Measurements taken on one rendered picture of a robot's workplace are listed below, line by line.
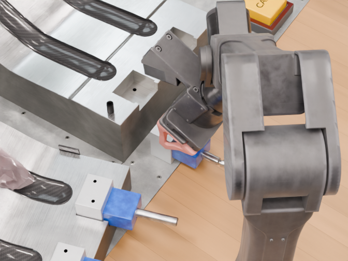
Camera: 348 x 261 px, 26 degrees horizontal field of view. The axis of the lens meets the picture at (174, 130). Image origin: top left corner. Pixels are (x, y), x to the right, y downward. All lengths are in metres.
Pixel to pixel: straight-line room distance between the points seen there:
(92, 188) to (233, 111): 0.41
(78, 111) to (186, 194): 0.19
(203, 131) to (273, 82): 0.34
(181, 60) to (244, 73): 0.34
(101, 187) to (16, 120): 0.25
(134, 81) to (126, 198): 0.21
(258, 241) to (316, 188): 0.10
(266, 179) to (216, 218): 0.45
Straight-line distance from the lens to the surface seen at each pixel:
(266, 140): 0.63
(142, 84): 1.12
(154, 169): 1.11
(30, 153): 1.06
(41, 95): 1.13
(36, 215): 1.02
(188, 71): 0.97
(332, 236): 1.07
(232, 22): 0.94
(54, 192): 1.04
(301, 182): 0.63
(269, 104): 0.67
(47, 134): 1.16
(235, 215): 1.07
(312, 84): 0.64
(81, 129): 1.13
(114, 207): 0.99
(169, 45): 0.97
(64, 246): 0.96
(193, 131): 1.00
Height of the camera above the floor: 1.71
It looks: 52 degrees down
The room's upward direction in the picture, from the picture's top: straight up
